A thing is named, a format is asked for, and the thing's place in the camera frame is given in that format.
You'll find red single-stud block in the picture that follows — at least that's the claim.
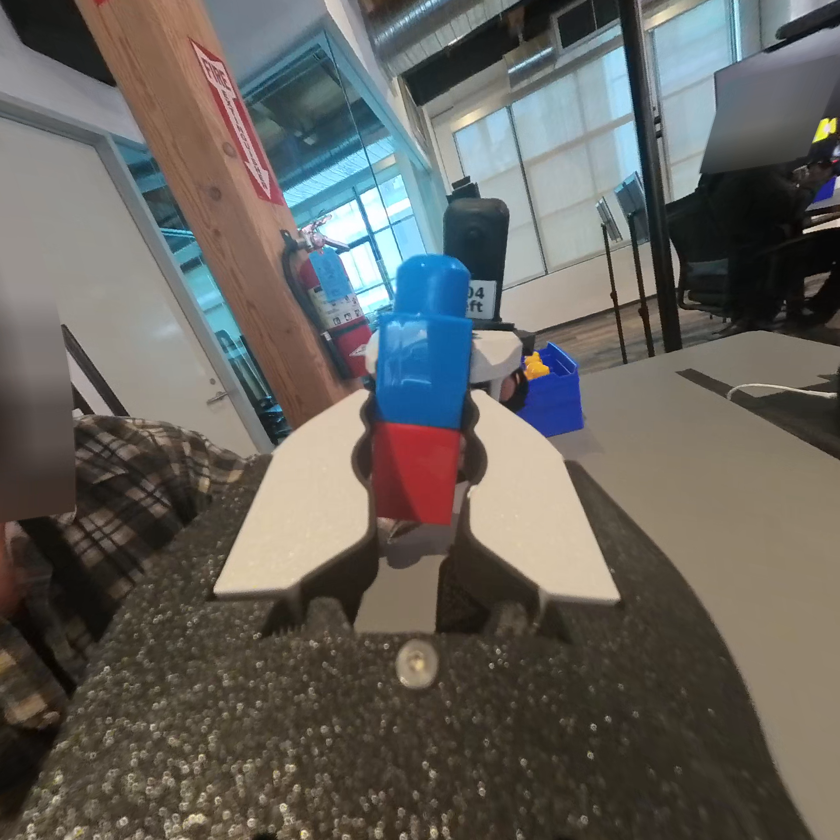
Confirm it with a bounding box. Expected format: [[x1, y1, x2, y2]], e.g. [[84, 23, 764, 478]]
[[371, 420, 462, 526]]

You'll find black office chair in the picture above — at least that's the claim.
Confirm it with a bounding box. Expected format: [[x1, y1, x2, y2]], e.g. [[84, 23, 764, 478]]
[[665, 193, 739, 322]]

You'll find black webcam bar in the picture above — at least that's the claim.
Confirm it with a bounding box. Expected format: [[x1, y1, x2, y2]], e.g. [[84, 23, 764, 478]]
[[774, 5, 840, 40]]

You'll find white cable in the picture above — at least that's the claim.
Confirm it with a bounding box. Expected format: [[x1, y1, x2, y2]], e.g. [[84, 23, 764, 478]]
[[726, 382, 840, 401]]

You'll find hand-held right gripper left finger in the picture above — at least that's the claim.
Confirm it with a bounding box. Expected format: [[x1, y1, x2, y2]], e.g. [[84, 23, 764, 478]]
[[214, 394, 382, 623]]

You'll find blue toy block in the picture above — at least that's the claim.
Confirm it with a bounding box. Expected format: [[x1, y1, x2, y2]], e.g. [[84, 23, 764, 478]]
[[374, 252, 475, 432]]

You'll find white door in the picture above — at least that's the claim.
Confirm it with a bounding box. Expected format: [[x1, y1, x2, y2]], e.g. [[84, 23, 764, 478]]
[[0, 112, 258, 454]]

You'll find red arrow sign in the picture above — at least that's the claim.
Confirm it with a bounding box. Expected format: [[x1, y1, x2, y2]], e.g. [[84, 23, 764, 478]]
[[189, 37, 287, 208]]

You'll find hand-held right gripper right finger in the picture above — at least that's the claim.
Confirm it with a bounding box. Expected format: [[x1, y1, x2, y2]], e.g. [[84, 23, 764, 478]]
[[459, 387, 622, 626]]

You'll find person's left forearm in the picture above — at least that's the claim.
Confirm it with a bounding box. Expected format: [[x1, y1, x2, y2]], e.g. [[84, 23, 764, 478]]
[[72, 413, 263, 592]]

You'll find red fire extinguisher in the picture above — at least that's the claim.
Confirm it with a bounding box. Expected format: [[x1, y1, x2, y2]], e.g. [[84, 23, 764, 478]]
[[281, 213, 376, 380]]

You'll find blue plastic bin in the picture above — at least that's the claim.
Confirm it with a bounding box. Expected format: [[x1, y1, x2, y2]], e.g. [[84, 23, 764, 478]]
[[517, 341, 585, 437]]

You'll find wooden post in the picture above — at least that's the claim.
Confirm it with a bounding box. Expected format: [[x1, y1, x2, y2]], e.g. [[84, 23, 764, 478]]
[[75, 0, 368, 454]]

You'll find black floor pole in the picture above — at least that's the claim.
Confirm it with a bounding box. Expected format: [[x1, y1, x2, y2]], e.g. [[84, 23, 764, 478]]
[[619, 0, 685, 353]]

